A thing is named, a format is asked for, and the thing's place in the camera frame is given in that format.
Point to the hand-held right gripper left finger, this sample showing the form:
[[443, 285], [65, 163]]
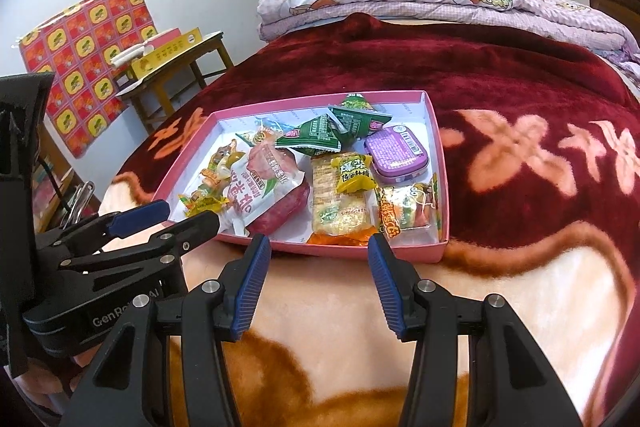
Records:
[[250, 287]]

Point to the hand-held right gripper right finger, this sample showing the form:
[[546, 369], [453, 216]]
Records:
[[387, 287]]

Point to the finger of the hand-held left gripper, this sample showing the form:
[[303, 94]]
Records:
[[140, 214], [195, 227]]

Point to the small clear gummy packet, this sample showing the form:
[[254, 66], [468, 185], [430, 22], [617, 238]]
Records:
[[200, 204]]

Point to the pink cardboard box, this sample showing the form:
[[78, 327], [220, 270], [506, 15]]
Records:
[[325, 252]]

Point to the white peach jelly pouch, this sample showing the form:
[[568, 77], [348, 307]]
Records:
[[260, 192]]

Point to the colourful gummy candy packet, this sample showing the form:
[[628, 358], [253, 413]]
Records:
[[405, 212]]

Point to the olive round snack packet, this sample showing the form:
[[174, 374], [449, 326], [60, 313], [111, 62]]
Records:
[[227, 155]]

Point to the corn print snack packet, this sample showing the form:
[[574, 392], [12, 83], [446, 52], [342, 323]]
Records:
[[340, 212]]

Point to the clear candy packet blue strip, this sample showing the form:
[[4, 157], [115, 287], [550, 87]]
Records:
[[262, 132]]

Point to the purple tin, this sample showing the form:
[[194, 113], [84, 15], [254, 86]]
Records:
[[395, 152]]

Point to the green triangular packet red label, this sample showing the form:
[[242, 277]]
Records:
[[310, 134]]

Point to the dark green triangular snack packet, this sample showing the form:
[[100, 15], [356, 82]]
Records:
[[362, 122]]

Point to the green yellow snack packet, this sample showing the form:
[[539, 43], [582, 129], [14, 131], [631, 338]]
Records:
[[357, 102]]

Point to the metal spring clip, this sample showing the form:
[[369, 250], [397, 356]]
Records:
[[77, 207]]

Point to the wooden table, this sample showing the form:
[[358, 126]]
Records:
[[165, 87]]

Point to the white roll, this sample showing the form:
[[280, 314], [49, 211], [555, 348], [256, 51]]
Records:
[[127, 55]]

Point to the yellow cardboard box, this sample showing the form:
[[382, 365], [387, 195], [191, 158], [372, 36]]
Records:
[[165, 52]]

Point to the red yellow patterned panel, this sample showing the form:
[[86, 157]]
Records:
[[85, 57]]

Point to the pink flat box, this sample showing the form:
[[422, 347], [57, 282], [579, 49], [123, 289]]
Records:
[[167, 34]]

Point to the red and peach plush blanket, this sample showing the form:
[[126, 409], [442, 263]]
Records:
[[500, 77]]

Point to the lilac ruffled pillow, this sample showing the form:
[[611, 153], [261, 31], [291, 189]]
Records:
[[627, 67]]

